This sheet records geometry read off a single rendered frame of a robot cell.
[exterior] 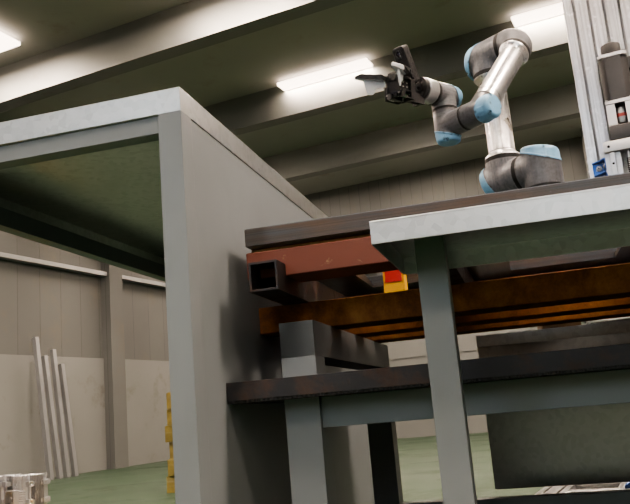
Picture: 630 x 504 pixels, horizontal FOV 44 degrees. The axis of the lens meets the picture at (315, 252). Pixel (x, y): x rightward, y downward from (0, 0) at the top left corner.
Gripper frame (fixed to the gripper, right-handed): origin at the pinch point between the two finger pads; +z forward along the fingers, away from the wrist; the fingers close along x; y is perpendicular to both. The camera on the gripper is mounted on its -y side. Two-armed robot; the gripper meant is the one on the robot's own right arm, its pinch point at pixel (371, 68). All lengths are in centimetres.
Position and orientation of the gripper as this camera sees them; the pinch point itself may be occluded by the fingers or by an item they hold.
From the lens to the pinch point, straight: 227.4
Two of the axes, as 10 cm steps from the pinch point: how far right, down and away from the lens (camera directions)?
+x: -6.3, 0.8, 7.7
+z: -7.8, -0.6, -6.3
